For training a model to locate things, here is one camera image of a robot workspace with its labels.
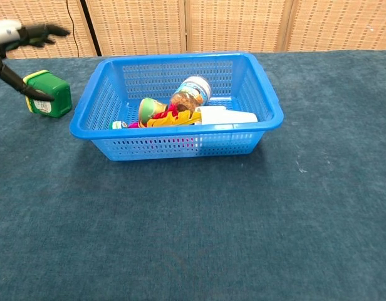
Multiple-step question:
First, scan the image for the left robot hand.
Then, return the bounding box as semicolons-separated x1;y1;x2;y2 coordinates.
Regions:
0;19;72;102

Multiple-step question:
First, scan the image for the small yellow-green object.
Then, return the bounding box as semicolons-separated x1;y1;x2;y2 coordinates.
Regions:
23;70;73;119

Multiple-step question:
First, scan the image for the colourful feather shuttlecock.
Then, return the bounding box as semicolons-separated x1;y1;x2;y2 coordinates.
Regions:
108;104;202;130

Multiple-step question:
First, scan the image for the small labelled bottle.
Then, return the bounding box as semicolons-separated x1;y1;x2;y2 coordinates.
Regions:
170;76;213;114

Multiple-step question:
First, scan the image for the white mug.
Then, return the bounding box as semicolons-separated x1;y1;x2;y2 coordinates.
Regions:
194;105;259;126

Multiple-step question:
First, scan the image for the small green labelled can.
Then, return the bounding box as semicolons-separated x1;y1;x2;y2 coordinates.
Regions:
137;97;169;125

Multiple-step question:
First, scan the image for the blue plastic perforated basket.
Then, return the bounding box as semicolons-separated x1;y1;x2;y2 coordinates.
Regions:
69;51;284;162

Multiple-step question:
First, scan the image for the bamboo folding screen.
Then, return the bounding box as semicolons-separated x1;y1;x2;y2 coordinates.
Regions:
0;0;386;60

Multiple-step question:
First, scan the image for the teal table cloth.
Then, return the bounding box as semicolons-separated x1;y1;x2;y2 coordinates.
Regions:
0;50;386;301

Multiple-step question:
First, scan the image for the thin black hanging cable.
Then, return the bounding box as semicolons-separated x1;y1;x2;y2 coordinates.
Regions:
65;0;81;58

